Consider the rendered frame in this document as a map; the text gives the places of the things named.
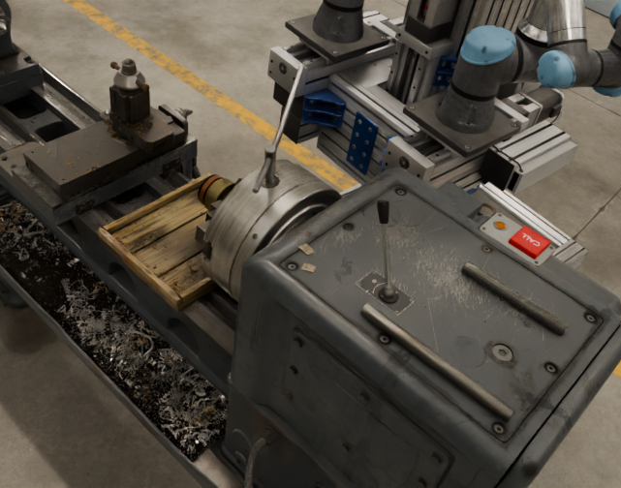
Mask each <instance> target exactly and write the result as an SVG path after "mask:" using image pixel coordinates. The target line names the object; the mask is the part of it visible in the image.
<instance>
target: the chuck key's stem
mask: <svg viewBox="0 0 621 488"><path fill-rule="evenodd" d="M266 158H270V159H272V161H271V164H270V166H269V168H268V171H267V173H266V182H265V183H268V184H273V181H274V179H273V174H275V172H276V147H275V146H273V145H268V146H266V147H265V149H264V160H265V159H266Z"/></svg>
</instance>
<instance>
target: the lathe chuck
mask: <svg viewBox="0 0 621 488"><path fill-rule="evenodd" d="M262 167H263V166H261V167H259V168H257V169H255V170H254V171H252V172H251V173H249V174H248V175H247V176H246V177H244V178H243V179H242V180H241V181H240V182H239V183H238V184H237V185H236V186H235V187H234V188H233V189H232V190H231V191H230V192H229V194H228V195H227V196H226V197H225V199H224V200H223V201H222V203H221V204H220V205H219V207H218V208H217V210H216V212H215V213H214V215H213V217H212V219H211V221H210V223H209V225H208V227H207V229H206V232H205V235H204V238H203V240H204V241H205V242H207V241H209V242H210V243H212V244H211V247H212V248H213V249H212V253H211V258H210V260H208V259H207V258H206V255H205V254H204V253H201V262H202V269H203V271H204V273H205V274H206V275H207V276H208V277H209V278H210V279H211V280H212V281H214V282H215V283H216V284H217V285H218V286H220V287H221V288H222V289H223V290H224V291H226V292H227V293H228V294H229V295H230V296H231V297H233V295H232V292H231V287H230V279H231V273H232V268H233V263H234V260H235V257H236V255H237V253H238V250H239V248H240V246H241V245H242V243H243V241H244V239H245V238H246V236H247V234H248V233H249V231H250V230H251V228H252V227H253V226H254V225H255V224H256V223H257V221H258V220H259V219H260V218H261V216H262V215H263V214H264V213H265V211H266V210H267V209H268V208H269V207H270V206H271V205H272V204H273V203H274V202H275V201H276V200H278V199H279V198H280V197H282V196H283V195H285V194H286V193H288V192H289V191H290V190H291V189H293V188H295V187H296V186H298V185H301V184H303V183H306V182H310V181H322V182H324V181H323V180H321V179H320V178H318V177H317V176H315V175H314V174H313V173H311V172H310V171H308V170H307V169H305V168H303V167H302V166H301V165H299V164H298V163H295V164H293V163H291V161H290V160H287V159H283V160H276V172H275V174H273V176H274V177H276V178H277V179H278V184H277V185H275V186H273V187H266V186H265V185H263V184H262V186H261V188H260V190H259V192H258V193H257V194H255V193H253V192H252V190H253V187H254V185H255V183H256V181H257V178H258V176H259V174H260V172H261V169H262Z"/></svg>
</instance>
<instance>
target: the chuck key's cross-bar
mask: <svg viewBox="0 0 621 488"><path fill-rule="evenodd" d="M303 71H304V66H302V65H300V66H299V67H298V70H297V73H296V76H295V81H294V84H293V87H292V90H291V93H290V96H289V99H288V101H287V104H286V106H285V109H284V112H283V115H282V118H281V121H280V124H279V127H278V130H277V133H276V136H275V139H274V141H273V143H272V145H273V146H275V147H276V150H277V148H278V145H279V143H280V140H281V137H282V135H283V132H284V129H285V126H286V123H287V120H288V117H289V114H290V111H291V108H292V105H293V102H294V99H295V94H296V91H297V88H298V86H299V83H300V80H301V77H302V74H303ZM271 161H272V159H270V158H266V159H265V161H264V165H263V167H262V169H261V172H260V174H259V176H258V178H257V181H256V183H255V185H254V187H253V190H252V192H253V193H255V194H257V193H258V192H259V190H260V188H261V186H262V184H263V181H264V178H265V175H266V173H267V171H268V168H269V166H270V164H271Z"/></svg>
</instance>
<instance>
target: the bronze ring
mask: <svg viewBox="0 0 621 488"><path fill-rule="evenodd" d="M235 183H236V182H232V181H231V180H230V179H228V178H224V177H222V176H220V175H218V174H212V175H210V176H208V177H207V178H206V179H204V181H203V182H202V184H201V185H200V188H199V191H198V198H199V201H200V202H201V203H202V204H204V206H205V208H206V209H207V210H210V204H211V203H213V202H216V201H218V200H221V201H223V200H224V199H225V197H226V196H227V195H228V194H229V192H230V191H231V190H232V189H233V186H234V185H235Z"/></svg>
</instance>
